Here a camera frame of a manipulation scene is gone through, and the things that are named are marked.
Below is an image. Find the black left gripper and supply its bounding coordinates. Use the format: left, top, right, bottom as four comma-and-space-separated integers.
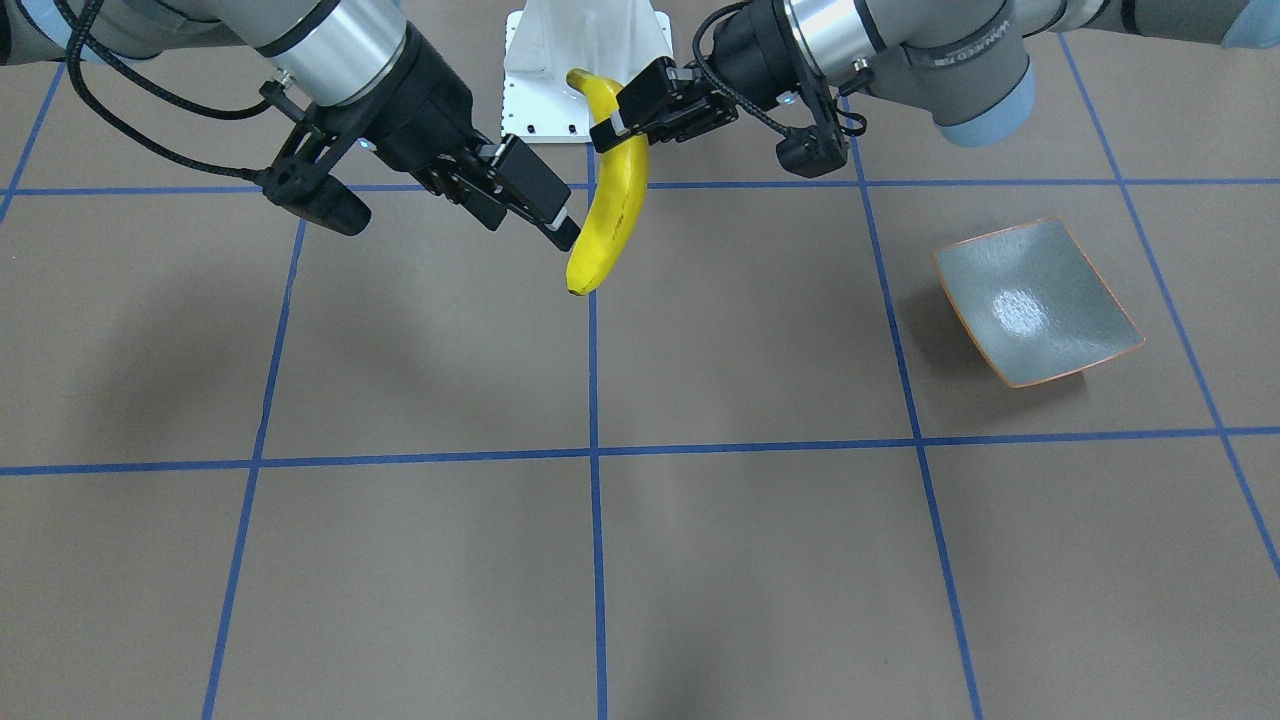
590, 3, 829, 152

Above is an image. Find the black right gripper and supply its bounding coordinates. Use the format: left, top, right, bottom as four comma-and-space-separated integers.
330, 26, 580, 252

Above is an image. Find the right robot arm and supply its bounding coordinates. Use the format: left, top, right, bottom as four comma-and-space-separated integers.
3, 1, 579, 251

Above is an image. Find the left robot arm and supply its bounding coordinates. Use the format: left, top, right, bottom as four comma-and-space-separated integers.
591, 1, 1277, 178

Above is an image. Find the grey square plate orange rim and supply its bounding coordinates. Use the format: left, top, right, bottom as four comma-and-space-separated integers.
931, 217, 1146, 389

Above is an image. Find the brown paper table cover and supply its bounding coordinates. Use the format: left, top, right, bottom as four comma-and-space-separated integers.
1, 31, 1279, 719

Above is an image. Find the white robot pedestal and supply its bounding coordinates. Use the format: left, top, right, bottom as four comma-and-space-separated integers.
500, 1, 673, 143

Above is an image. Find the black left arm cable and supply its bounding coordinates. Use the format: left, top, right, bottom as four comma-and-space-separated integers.
690, 5, 870, 141

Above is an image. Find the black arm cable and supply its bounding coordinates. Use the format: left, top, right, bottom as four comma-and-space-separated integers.
690, 5, 870, 141
55, 0, 301, 181

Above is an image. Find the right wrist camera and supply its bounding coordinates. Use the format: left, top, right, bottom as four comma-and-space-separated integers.
253, 94, 371, 236

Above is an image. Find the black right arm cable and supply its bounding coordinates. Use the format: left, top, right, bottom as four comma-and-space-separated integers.
55, 0, 301, 181

